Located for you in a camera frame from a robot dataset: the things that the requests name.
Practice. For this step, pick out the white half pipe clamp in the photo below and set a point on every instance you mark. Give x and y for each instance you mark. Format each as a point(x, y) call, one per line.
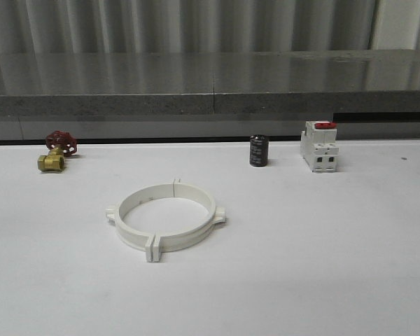
point(147, 242)

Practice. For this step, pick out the black cylindrical capacitor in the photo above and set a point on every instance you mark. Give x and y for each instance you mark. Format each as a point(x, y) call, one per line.
point(259, 146)

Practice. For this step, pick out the grey stone counter ledge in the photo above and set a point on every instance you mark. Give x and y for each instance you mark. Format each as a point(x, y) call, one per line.
point(295, 85)

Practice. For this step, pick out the brass valve with red handwheel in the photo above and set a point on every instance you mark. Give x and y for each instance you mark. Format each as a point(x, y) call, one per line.
point(60, 145)

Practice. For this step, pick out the white circuit breaker red switch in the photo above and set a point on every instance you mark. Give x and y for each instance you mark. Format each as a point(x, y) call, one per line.
point(318, 146)

